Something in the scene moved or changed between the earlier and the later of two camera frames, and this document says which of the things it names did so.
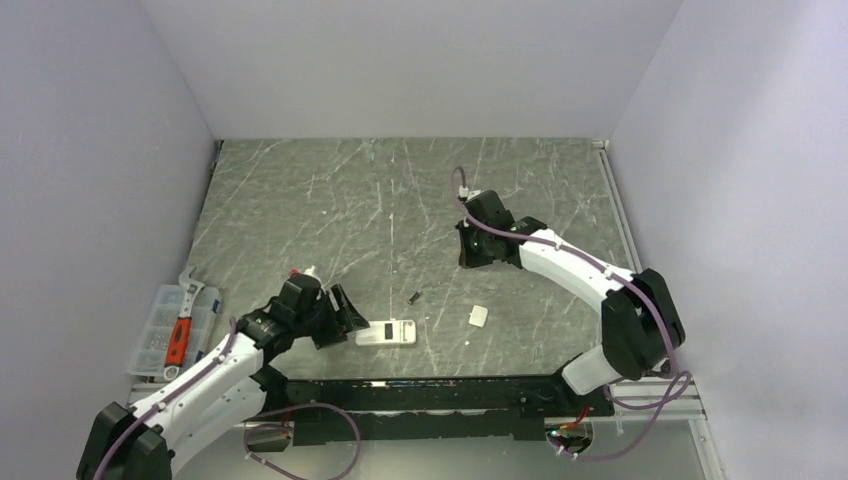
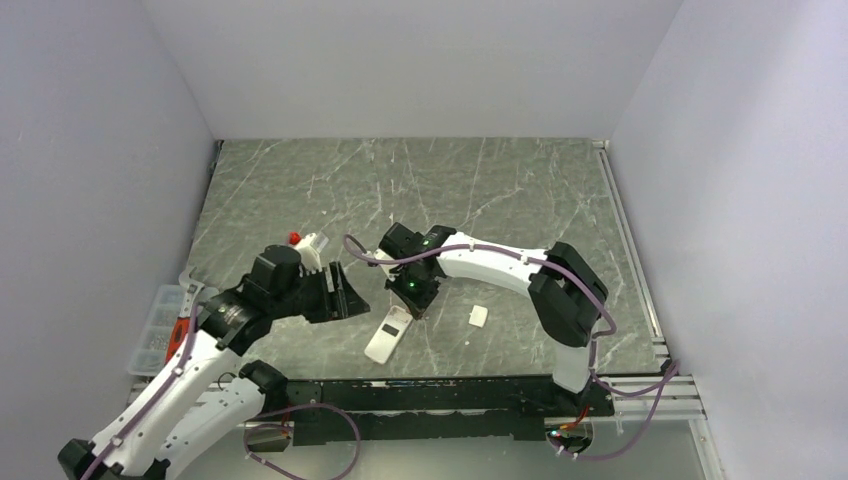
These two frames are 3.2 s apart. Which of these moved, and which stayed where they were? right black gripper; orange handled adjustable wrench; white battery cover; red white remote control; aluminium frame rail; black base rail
Moved: right black gripper; red white remote control
Stayed: black base rail; aluminium frame rail; white battery cover; orange handled adjustable wrench
